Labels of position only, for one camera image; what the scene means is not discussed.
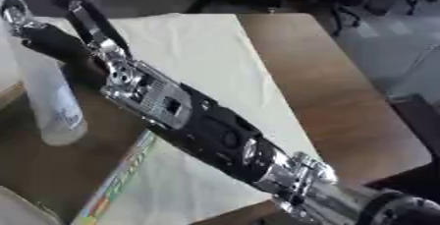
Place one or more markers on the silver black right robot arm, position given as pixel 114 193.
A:
pixel 212 127

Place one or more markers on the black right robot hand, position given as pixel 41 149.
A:
pixel 54 44

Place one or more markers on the translucent white plastic bottle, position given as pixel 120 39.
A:
pixel 57 111

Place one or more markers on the dark cabinet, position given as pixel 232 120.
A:
pixel 421 124

